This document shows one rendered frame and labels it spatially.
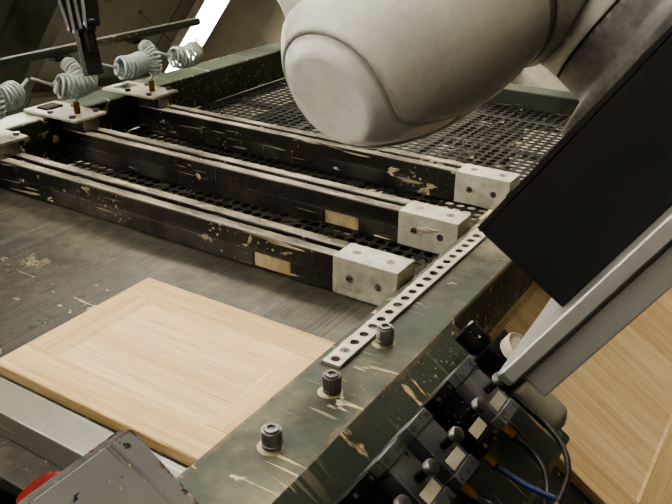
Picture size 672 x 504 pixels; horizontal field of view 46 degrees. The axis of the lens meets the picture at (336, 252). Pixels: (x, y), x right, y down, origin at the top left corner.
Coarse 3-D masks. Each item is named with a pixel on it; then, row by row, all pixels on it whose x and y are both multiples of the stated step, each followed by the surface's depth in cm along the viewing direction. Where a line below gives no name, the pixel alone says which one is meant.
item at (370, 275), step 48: (0, 96) 174; (0, 144) 174; (48, 192) 170; (96, 192) 162; (144, 192) 160; (192, 240) 151; (240, 240) 144; (288, 240) 139; (336, 240) 139; (336, 288) 136; (384, 288) 130
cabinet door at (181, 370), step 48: (144, 288) 134; (48, 336) 120; (96, 336) 121; (144, 336) 121; (192, 336) 121; (240, 336) 121; (288, 336) 121; (48, 384) 109; (96, 384) 109; (144, 384) 110; (192, 384) 110; (240, 384) 110; (144, 432) 100; (192, 432) 100
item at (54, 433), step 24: (0, 384) 105; (0, 408) 101; (24, 408) 101; (48, 408) 101; (0, 432) 102; (24, 432) 98; (48, 432) 96; (72, 432) 96; (96, 432) 96; (48, 456) 97; (72, 456) 94
